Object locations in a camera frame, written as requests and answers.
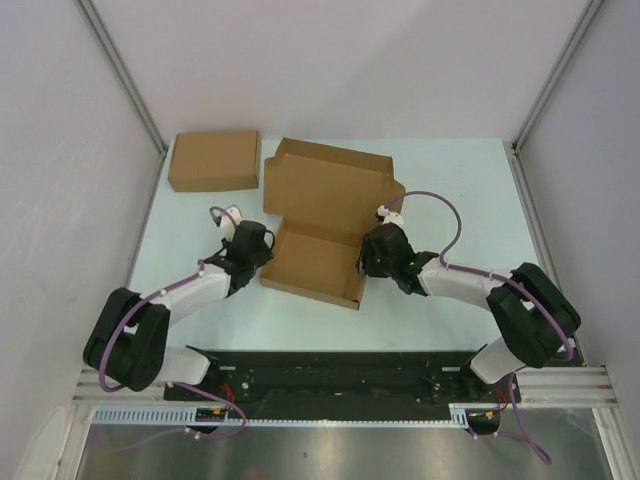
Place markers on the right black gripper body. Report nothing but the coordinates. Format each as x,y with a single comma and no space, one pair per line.
371,264

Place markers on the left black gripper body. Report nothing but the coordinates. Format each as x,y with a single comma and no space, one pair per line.
260,259

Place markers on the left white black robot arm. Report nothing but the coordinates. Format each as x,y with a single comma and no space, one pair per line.
128,344

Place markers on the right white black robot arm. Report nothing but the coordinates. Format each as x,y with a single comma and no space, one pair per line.
534,318

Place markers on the closed brown cardboard box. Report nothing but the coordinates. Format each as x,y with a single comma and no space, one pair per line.
215,161

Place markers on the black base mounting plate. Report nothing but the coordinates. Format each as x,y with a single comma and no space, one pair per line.
436,377

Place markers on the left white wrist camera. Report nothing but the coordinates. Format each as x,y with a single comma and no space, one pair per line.
226,219

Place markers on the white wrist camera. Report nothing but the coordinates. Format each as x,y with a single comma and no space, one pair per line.
386,216
226,219

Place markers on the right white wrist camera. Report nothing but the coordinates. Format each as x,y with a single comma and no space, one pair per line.
386,216

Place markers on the right aluminium frame post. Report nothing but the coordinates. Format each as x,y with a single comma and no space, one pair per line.
567,55

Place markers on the aluminium frame post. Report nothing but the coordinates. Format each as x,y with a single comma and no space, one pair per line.
567,55
114,60

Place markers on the white slotted cable duct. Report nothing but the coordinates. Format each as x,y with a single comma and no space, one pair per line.
429,416

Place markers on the front aluminium extrusion rail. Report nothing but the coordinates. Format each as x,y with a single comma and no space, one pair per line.
554,387

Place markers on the left aluminium frame post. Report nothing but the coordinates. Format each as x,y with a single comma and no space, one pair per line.
114,60

